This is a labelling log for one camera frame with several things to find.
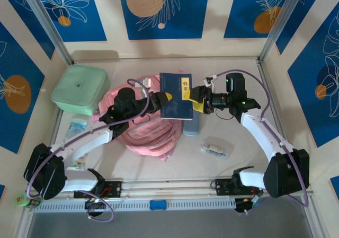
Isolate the dark blue notebook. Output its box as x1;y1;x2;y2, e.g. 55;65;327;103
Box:
158;72;194;121

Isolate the light blue pencil case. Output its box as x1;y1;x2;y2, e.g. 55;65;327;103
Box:
182;110;201;137

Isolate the pink student backpack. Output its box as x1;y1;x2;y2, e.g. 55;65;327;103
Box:
92;68;185;162

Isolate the clear plastic stationery bag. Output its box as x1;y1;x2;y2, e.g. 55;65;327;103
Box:
200;138;235;161

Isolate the blue white tissue packet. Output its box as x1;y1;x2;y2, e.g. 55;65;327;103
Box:
65;114;90;140

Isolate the mint green zip case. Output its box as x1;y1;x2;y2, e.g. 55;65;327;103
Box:
50;64;111;117

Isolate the green masking tape roll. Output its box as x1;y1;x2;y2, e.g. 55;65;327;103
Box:
13;191;30;207

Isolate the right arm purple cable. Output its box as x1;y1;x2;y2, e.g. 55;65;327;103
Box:
213;68;309;215

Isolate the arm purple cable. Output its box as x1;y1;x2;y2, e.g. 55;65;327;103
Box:
26;78;152;224
213;68;309;215

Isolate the aluminium side rail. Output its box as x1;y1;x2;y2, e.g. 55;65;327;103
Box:
47;110;65;148
257;59;287;148

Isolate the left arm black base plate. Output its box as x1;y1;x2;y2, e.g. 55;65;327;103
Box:
73;180;122;199

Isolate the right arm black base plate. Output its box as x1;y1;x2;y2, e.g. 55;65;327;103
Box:
215;178;263;196

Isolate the aluminium frame post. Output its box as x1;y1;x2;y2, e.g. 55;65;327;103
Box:
258;0;308;64
20;0;75;65

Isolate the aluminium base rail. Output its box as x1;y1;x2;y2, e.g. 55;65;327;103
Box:
25;174;315;196

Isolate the blue clip on duct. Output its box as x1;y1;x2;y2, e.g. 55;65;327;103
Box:
149;199;167;211

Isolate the grey slotted cable duct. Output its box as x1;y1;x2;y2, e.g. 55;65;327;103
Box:
34;197;236;214

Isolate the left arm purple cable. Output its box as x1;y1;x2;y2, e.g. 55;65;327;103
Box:
26;78;152;224

